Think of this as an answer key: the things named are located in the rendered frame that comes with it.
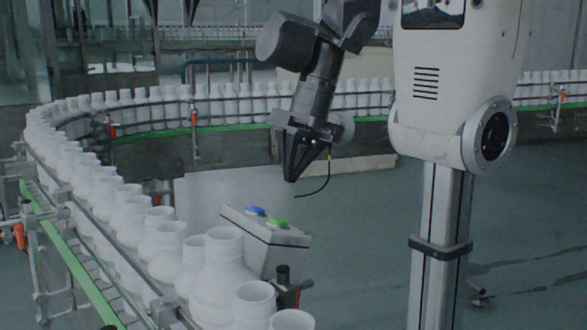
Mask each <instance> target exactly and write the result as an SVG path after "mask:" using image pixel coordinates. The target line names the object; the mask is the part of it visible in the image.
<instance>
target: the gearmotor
mask: <svg viewBox="0 0 587 330"><path fill-rule="evenodd" d="M328 121H329V122H332V123H335V124H338V125H341V126H345V130H344V134H343V136H341V139H340V141H339V142H350V141H352V139H353V137H354V134H355V123H354V120H353V118H352V116H351V114H350V113H349V112H333V113H329V117H328ZM270 127H271V128H270V152H272V158H273V164H275V165H277V164H279V163H282V161H281V156H280V148H279V144H278V140H277V136H276V127H278V126H275V125H273V126H270ZM280 128H283V127H280ZM284 129H287V128H284ZM319 139H320V138H319ZM320 140H322V139H320ZM323 141H327V140H323ZM332 143H335V142H332V141H329V143H328V179H327V181H326V183H324V184H323V185H322V187H321V188H320V189H319V190H317V191H315V192H313V193H310V194H305V195H301V196H294V198H295V197H303V196H311V195H313V194H316V193H318V192H320V191H321V190H322V189H324V188H326V185H327V184H328V181H329V178H330V162H331V147H333V144H332ZM299 151H300V144H299V145H298V148H297V153H296V157H295V160H296V159H297V156H298V153H299Z"/></svg>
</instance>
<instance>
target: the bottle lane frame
mask: <svg viewBox="0 0 587 330"><path fill-rule="evenodd" d="M23 194H24V200H26V199H31V200H32V208H33V210H34V212H35V214H36V215H40V214H45V213H46V212H45V210H44V209H42V207H41V206H40V205H39V203H38V201H37V200H36V198H35V197H34V196H33V193H31V191H29V190H28V189H23ZM56 230H57V229H56V227H55V225H54V224H53V222H52V221H51V219H48V220H43V221H39V222H38V229H37V230H36V232H37V238H38V249H39V255H40V262H41V267H42V273H43V275H44V277H45V280H46V282H47V284H49V285H50V287H51V289H52V291H53V292H55V291H58V290H63V289H65V287H66V286H67V283H66V271H67V270H68V271H69V272H70V274H71V280H72V286H73V288H72V290H68V291H67V292H65V293H61V294H58V295H55V298H56V300H57V302H58V304H59V307H60V308H61V310H62V312H64V311H66V310H68V309H70V303H69V300H68V297H70V295H69V293H70V292H71V293H72V295H73V298H74V306H75V311H71V312H70V313H68V314H67V315H66V319H67V321H68V323H69V325H70V327H71V329H72V330H100V328H101V327H103V326H106V325H116V326H117V329H118V330H128V326H130V325H128V326H125V325H124V324H123V321H122V320H121V318H120V317H118V314H120V313H116V312H115V311H114V309H113V308H112V306H111V305H110V302H111V301H107V299H106V297H105V296H104V294H103V291H104V290H100V289H99V287H98V286H97V285H96V284H95V281H93V279H92V278H91V275H90V274H89V272H87V271H86V269H85V268H84V267H83V264H82V263H81V262H80V261H79V259H78V258H77V255H75V253H74V252H73V248H70V247H69V246H68V244H67V242H66V240H63V239H62V237H61V236H60V234H59V235H57V231H56Z"/></svg>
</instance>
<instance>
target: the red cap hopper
mask: <svg viewBox="0 0 587 330"><path fill-rule="evenodd" d="M181 3H182V18H183V30H184V26H187V25H186V21H185V16H184V10H183V0H181ZM197 7H233V8H232V9H231V10H230V12H229V13H228V15H227V16H226V17H225V18H224V19H223V20H222V21H220V22H222V23H224V22H225V21H226V20H227V19H228V18H229V17H230V15H231V14H232V12H233V11H235V10H236V15H235V16H234V17H233V18H232V19H231V20H230V22H231V23H232V22H233V21H234V20H235V19H236V26H237V30H239V31H240V30H241V28H240V26H241V12H242V11H243V10H244V9H245V26H249V28H248V30H250V29H251V28H250V26H251V21H250V0H245V2H244V3H241V0H235V3H210V2H199V5H198V6H197ZM241 7H242V8H241ZM196 12H197V13H198V14H199V16H200V17H201V18H202V19H203V20H204V21H206V22H207V23H209V22H210V20H209V19H208V18H207V17H205V16H204V14H203V13H202V12H201V11H200V10H199V9H198V8H197V10H196ZM195 19H196V20H197V21H198V22H199V23H202V22H203V21H202V20H201V19H200V18H199V17H198V16H197V14H195ZM188 59H195V55H192V54H191V53H190V52H185V53H184V61H185V60H188ZM246 75H247V83H249V87H250V88H249V91H250V92H252V63H246ZM190 76H191V81H190ZM185 78H186V79H187V85H190V92H192V95H193V96H194V95H195V93H196V71H195V65H188V66H186V67H185ZM240 83H243V63H238V89H239V91H240V87H241V84H240Z"/></svg>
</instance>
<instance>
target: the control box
mask: <svg viewBox="0 0 587 330"><path fill-rule="evenodd" d="M268 217H274V216H273V215H270V214H268V213H265V214H259V213H255V212H251V211H249V210H247V209H246V208H245V207H239V206H231V205H229V204H227V205H226V204H224V205H222V208H221V210H220V216H219V217H218V220H217V224H216V227H221V226H231V227H237V228H240V229H241V230H242V231H243V232H244V234H243V237H244V238H245V246H244V248H245V255H244V261H245V263H246V264H247V265H248V266H250V267H251V268H252V269H253V270H254V271H255V272H256V273H257V275H258V276H259V278H260V280H261V281H265V282H267V281H268V280H271V279H273V278H277V271H276V267H277V266H278V265H289V266H290V267H291V270H290V281H299V280H300V277H301V274H302V270H303V266H304V264H305V260H307V255H308V251H309V246H310V244H311V242H312V236H310V235H308V234H307V233H305V232H303V231H301V230H298V229H296V228H294V227H293V226H292V225H290V224H288V225H287V227H284V226H279V225H276V224H273V223H269V221H267V219H268Z"/></svg>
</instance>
